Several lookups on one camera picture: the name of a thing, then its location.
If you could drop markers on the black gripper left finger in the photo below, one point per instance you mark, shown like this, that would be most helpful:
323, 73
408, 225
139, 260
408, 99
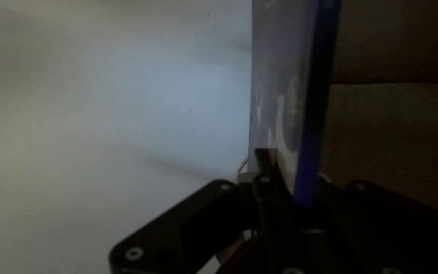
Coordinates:
271, 195

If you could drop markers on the brown sofa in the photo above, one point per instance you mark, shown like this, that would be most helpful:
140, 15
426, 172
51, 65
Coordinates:
384, 103

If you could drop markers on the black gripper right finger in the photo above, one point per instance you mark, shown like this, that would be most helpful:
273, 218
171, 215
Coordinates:
329, 213

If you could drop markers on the cream square pillow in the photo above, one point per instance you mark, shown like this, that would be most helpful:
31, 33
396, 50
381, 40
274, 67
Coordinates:
110, 113

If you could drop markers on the blue book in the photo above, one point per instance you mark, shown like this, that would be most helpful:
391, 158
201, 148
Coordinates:
292, 50

